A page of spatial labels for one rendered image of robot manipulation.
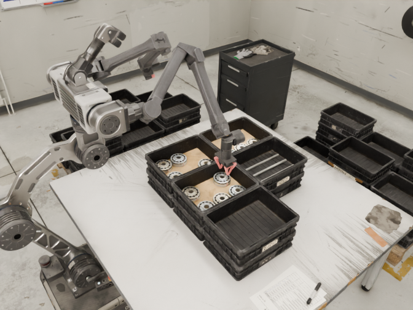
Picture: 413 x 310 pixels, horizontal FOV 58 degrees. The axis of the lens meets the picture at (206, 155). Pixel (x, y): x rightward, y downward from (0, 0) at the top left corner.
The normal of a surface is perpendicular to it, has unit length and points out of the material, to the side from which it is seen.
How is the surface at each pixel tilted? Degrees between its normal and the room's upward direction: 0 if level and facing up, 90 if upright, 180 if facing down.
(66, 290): 0
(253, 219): 0
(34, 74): 90
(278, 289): 0
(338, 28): 90
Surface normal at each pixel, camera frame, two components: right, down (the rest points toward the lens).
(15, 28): 0.62, 0.49
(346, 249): 0.03, -0.79
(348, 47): -0.79, 0.36
